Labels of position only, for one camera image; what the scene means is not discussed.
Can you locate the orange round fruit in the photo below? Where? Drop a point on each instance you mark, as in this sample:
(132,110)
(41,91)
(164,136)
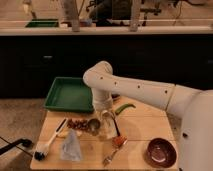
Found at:
(118,141)

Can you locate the dark red bowl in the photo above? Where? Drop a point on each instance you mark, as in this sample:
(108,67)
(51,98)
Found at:
(160,153)

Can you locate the black floor stand leg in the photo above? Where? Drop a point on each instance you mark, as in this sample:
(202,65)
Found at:
(24,142)

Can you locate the green bin on counter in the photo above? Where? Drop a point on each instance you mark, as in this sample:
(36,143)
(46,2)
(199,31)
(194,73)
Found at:
(38,23)

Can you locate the green chili pepper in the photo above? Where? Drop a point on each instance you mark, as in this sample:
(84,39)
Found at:
(123,107)

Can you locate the clear plastic bag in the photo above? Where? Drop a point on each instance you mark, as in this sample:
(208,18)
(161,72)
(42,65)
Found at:
(70,148)

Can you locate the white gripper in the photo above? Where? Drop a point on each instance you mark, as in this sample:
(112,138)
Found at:
(102,100)

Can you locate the brown grape bunch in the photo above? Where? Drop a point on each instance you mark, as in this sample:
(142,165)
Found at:
(81,125)

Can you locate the green plastic tray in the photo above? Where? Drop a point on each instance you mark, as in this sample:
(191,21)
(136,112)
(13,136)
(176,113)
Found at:
(69,94)

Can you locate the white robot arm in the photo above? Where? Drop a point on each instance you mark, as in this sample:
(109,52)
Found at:
(193,106)

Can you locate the metal cup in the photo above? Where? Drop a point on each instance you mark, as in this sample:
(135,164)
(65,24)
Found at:
(94,126)

